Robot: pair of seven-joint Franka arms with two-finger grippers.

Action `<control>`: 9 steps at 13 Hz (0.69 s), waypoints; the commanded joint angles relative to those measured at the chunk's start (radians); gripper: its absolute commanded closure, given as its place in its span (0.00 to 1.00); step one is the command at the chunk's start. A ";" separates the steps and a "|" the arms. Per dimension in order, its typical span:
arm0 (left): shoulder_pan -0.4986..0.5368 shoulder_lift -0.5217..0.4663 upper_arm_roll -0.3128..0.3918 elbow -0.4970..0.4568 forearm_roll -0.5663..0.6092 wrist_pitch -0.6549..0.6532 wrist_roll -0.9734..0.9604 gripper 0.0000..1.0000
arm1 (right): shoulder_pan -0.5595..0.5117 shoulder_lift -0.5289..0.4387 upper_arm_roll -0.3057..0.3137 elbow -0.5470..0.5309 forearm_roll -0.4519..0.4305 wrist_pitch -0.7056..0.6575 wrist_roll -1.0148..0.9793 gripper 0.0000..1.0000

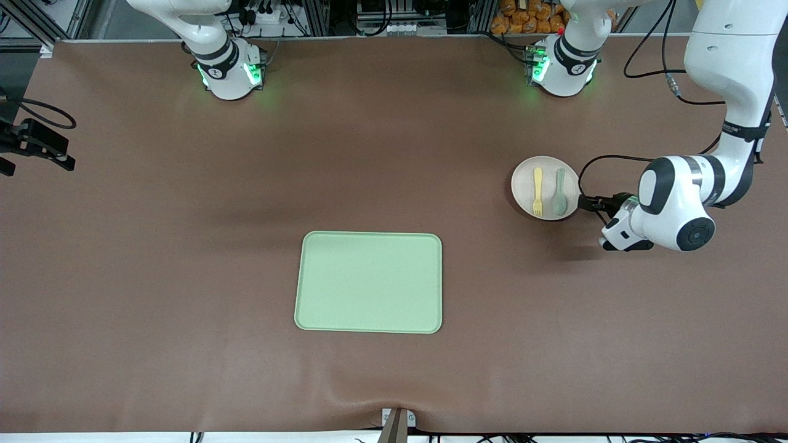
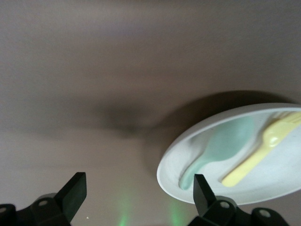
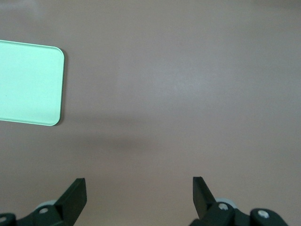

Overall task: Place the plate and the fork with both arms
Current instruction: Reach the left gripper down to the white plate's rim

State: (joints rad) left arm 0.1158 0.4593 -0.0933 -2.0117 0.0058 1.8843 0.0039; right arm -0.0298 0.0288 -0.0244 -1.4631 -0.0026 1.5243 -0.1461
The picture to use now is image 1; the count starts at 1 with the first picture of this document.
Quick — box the green plastic spoon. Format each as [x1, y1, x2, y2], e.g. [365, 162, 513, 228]
[550, 169, 569, 217]

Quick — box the round beige plate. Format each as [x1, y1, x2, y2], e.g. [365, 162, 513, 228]
[511, 156, 582, 221]

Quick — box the orange toy bread pile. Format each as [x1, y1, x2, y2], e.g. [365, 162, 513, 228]
[491, 0, 570, 34]

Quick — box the brown table mat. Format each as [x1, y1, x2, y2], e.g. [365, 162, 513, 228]
[0, 34, 788, 434]

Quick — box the light green rectangular tray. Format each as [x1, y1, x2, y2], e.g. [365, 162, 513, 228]
[294, 231, 443, 335]

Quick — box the white power strip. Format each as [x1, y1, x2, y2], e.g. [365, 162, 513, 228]
[243, 5, 285, 25]

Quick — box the white connector block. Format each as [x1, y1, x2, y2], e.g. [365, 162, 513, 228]
[363, 22, 420, 36]

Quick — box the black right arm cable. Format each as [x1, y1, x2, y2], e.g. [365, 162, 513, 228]
[15, 98, 76, 130]

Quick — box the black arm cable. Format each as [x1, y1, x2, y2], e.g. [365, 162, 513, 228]
[15, 98, 76, 130]
[577, 0, 767, 213]

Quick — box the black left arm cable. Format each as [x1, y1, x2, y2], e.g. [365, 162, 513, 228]
[577, 0, 767, 213]

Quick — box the aluminium frame corner post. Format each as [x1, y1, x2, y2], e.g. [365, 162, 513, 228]
[0, 0, 93, 57]

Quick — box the aluminium frame upright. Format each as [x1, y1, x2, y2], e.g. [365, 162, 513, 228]
[468, 0, 498, 34]
[300, 0, 331, 36]

